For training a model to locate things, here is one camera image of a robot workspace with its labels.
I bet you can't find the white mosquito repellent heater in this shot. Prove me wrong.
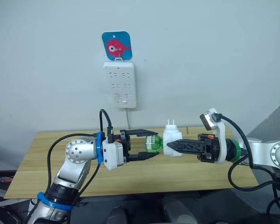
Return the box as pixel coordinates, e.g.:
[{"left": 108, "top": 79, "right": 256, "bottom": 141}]
[{"left": 162, "top": 118, "right": 184, "bottom": 158}]

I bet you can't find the blue fish wall hook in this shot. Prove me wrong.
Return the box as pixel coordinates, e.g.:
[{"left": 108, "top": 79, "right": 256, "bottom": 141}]
[{"left": 101, "top": 30, "right": 133, "bottom": 61}]

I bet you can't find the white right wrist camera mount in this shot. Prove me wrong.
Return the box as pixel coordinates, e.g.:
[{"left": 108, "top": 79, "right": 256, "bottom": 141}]
[{"left": 199, "top": 107, "right": 229, "bottom": 165}]

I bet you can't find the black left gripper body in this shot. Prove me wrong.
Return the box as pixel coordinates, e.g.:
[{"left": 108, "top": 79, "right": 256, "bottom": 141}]
[{"left": 115, "top": 129, "right": 132, "bottom": 162}]

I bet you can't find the blue forearm strap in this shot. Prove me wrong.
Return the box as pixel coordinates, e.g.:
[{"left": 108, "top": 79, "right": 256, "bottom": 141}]
[{"left": 36, "top": 191, "right": 74, "bottom": 211}]

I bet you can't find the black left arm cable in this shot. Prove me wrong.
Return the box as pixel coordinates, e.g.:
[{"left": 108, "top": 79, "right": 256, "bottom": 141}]
[{"left": 47, "top": 133, "right": 97, "bottom": 194}]

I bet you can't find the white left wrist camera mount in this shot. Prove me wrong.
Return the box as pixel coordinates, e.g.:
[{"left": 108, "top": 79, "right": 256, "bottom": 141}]
[{"left": 102, "top": 139, "right": 128, "bottom": 171}]

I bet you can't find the white power strip cord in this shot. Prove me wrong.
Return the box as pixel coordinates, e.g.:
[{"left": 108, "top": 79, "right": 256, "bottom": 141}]
[{"left": 124, "top": 108, "right": 132, "bottom": 129}]

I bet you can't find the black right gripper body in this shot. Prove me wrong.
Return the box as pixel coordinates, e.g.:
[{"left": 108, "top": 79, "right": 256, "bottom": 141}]
[{"left": 196, "top": 133, "right": 222, "bottom": 163}]

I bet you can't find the blue wrist strap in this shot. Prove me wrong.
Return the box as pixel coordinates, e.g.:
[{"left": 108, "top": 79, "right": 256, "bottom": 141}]
[{"left": 94, "top": 131, "right": 106, "bottom": 165}]

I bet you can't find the black left wrist camera cable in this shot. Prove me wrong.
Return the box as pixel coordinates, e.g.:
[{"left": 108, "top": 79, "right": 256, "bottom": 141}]
[{"left": 74, "top": 108, "right": 114, "bottom": 207}]

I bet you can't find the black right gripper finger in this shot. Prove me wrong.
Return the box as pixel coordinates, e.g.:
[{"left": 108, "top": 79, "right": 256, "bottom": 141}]
[{"left": 166, "top": 139, "right": 202, "bottom": 154}]

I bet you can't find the green liquid bottle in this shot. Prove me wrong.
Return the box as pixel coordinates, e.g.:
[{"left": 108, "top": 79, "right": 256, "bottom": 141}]
[{"left": 144, "top": 134, "right": 164, "bottom": 154}]

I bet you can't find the white power strip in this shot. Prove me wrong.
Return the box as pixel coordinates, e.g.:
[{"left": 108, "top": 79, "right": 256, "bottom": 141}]
[{"left": 102, "top": 61, "right": 137, "bottom": 109}]

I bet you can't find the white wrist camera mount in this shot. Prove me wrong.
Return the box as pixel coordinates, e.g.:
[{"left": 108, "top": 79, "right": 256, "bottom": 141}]
[
  {"left": 102, "top": 139, "right": 128, "bottom": 171},
  {"left": 199, "top": 107, "right": 229, "bottom": 165}
]

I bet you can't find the dark equipment with cables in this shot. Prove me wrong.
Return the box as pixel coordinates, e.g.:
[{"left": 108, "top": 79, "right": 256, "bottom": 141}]
[{"left": 0, "top": 162, "right": 17, "bottom": 224}]

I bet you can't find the large dark rounded shape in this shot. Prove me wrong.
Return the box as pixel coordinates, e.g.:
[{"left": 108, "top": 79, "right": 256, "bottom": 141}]
[{"left": 160, "top": 195, "right": 198, "bottom": 224}]

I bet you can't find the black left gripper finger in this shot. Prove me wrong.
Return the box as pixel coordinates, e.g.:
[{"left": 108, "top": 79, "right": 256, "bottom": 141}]
[
  {"left": 127, "top": 128, "right": 159, "bottom": 138},
  {"left": 127, "top": 151, "right": 161, "bottom": 163}
]

